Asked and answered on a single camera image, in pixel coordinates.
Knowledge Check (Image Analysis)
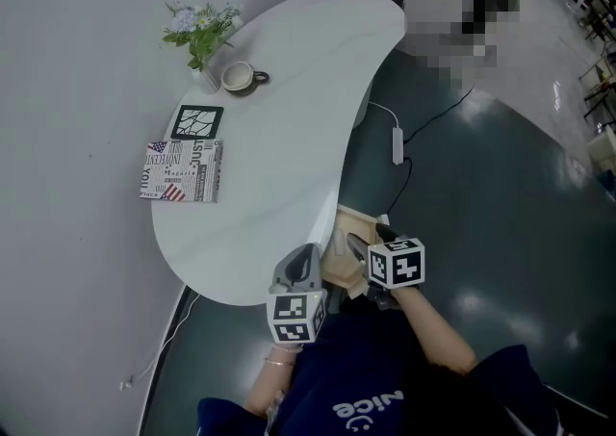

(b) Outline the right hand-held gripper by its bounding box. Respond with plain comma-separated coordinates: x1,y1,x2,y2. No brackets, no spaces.
346,224,427,310

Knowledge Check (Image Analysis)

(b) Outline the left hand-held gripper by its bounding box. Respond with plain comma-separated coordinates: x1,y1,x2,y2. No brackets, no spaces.
267,244,328,345

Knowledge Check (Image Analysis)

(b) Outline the person's right forearm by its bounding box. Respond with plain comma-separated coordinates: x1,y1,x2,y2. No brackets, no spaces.
397,287,477,375

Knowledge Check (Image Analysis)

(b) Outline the person's left forearm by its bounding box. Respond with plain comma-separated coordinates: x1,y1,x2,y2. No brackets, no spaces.
243,345,302,419

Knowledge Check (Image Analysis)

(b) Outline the white power strip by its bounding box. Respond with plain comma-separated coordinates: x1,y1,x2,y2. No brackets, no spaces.
391,125,405,166

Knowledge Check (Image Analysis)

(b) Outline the person's navy blue shirt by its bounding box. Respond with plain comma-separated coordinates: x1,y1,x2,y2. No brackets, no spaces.
196,311,564,436

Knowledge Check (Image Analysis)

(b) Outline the book with printed cover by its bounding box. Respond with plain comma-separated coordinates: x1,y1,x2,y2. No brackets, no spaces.
139,138,224,204

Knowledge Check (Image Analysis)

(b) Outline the white curved desk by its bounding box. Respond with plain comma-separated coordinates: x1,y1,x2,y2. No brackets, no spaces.
151,0,405,306

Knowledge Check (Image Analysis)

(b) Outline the brown and cream mug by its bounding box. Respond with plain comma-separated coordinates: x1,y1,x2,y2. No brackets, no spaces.
219,61,270,94

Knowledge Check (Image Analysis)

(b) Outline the white box stool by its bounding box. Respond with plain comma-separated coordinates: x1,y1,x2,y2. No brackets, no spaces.
586,123,616,167

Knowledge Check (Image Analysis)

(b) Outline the white vase with green plant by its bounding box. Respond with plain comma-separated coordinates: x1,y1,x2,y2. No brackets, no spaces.
161,0,244,84

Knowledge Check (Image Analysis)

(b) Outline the wooden chair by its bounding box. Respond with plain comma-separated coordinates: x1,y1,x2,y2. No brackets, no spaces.
577,38,616,122

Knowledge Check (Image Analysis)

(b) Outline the white power strip cable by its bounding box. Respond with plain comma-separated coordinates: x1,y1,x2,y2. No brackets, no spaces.
368,100,403,130

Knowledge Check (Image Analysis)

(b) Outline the black floor cable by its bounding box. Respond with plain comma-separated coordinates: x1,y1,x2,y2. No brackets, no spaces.
384,82,477,228

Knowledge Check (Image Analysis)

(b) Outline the thin white floor cable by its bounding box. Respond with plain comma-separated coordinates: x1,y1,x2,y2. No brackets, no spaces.
118,292,202,391

